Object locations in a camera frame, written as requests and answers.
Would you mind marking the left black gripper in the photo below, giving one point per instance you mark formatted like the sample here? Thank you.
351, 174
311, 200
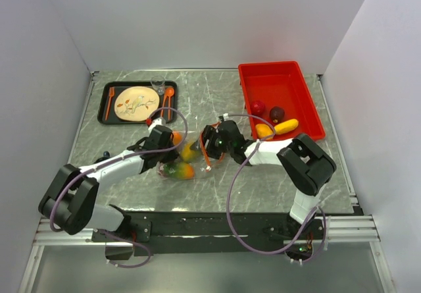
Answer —
171, 157

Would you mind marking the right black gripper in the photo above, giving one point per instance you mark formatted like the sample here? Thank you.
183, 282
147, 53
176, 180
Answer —
210, 133

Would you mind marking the yellow fake lemon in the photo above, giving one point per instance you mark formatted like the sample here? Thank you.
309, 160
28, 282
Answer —
188, 155

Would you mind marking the clear zip top bag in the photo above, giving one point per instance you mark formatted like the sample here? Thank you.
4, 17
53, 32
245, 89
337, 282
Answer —
199, 164

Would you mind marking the green orange fake mango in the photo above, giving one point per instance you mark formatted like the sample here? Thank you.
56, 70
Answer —
178, 170

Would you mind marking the orange fake fruit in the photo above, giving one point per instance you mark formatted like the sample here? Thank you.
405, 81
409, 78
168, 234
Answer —
264, 131

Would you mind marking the red fake apple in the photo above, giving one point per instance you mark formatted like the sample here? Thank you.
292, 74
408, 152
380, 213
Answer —
258, 108

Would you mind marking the dark purple fake plum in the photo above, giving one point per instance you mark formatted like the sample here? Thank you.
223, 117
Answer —
276, 114

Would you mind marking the yellow fake fruit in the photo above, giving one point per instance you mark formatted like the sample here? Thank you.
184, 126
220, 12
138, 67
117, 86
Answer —
286, 126

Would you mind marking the purple fake grapes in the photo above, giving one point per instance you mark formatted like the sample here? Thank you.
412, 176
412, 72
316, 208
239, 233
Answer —
161, 169

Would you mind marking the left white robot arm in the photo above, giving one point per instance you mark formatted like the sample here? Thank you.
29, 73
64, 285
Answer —
70, 201

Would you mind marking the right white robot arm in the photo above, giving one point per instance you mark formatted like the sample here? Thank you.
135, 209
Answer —
309, 167

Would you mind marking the beige bird plate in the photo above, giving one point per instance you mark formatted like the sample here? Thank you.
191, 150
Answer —
136, 104

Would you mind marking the dark blue object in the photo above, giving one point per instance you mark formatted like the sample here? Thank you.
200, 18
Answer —
106, 155

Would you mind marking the orange plastic spoon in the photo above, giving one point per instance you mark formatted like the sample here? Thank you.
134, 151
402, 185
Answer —
169, 92

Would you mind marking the black serving tray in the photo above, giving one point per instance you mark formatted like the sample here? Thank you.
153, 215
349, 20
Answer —
121, 86

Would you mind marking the clear plastic cup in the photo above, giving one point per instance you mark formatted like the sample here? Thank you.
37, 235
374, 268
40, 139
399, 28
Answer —
158, 84

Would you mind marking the orange plastic fork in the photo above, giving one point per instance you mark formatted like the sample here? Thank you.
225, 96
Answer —
109, 101

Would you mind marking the red plastic bin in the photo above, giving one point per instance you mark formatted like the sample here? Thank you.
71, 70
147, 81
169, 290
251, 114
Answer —
281, 84

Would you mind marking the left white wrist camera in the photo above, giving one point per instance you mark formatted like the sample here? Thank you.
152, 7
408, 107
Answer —
152, 123

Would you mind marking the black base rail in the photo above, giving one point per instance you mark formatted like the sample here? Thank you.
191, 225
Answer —
195, 232

